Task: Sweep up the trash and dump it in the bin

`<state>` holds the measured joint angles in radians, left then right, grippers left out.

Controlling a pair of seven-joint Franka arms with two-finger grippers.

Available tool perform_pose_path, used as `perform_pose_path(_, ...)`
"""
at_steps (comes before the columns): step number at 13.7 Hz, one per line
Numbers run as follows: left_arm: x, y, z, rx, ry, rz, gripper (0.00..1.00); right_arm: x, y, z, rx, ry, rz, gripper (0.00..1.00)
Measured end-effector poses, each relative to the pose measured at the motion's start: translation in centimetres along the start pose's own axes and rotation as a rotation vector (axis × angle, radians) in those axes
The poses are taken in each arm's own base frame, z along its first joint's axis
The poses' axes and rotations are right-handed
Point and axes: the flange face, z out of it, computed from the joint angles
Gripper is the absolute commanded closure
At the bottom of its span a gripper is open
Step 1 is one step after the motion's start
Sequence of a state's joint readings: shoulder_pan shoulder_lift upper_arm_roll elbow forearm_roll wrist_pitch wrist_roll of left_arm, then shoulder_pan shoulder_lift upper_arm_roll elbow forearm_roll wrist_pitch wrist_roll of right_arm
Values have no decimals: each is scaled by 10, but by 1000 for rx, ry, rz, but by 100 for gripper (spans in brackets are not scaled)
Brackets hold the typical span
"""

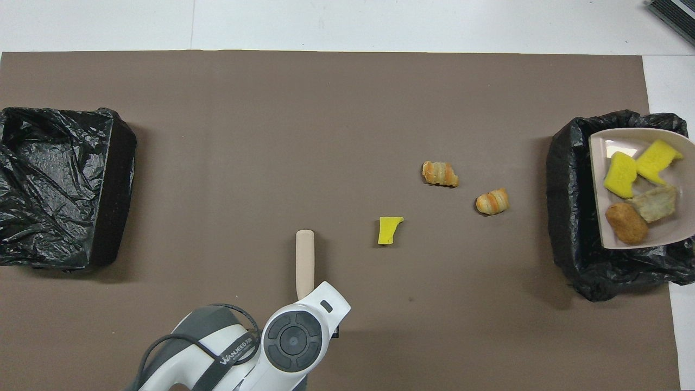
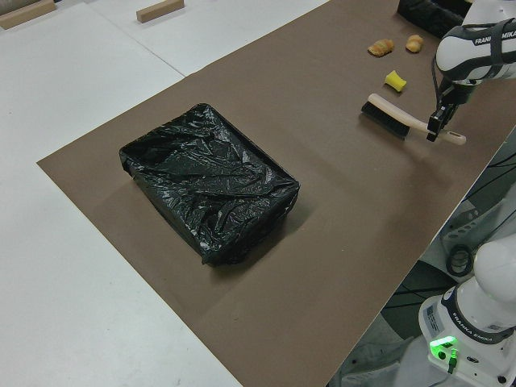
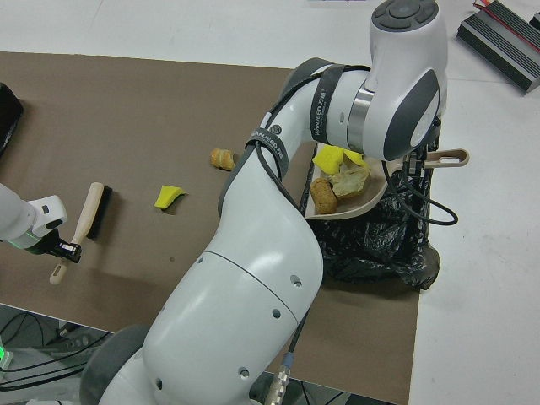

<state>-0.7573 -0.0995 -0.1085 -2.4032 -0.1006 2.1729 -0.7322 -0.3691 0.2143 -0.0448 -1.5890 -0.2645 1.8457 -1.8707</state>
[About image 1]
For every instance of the brown table mat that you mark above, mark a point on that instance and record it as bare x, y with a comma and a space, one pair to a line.
217, 163

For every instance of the brown bread roll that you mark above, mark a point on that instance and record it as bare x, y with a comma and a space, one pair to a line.
627, 224

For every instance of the pale beige bread chunk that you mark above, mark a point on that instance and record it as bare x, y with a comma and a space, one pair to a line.
657, 203

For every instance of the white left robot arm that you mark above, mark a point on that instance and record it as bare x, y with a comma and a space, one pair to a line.
293, 342

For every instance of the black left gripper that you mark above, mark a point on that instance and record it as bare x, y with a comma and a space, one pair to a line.
334, 331

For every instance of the dark ribbed device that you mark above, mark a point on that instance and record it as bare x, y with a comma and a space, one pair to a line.
676, 16

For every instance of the bin with black trash bag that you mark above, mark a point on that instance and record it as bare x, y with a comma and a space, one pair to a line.
570, 217
54, 190

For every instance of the small croissant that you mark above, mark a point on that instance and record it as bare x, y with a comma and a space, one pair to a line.
440, 174
492, 202

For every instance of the beige plastic dustpan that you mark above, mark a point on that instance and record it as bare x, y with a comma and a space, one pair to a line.
601, 163

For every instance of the small green yellow sponge piece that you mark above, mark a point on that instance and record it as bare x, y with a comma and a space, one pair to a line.
388, 231

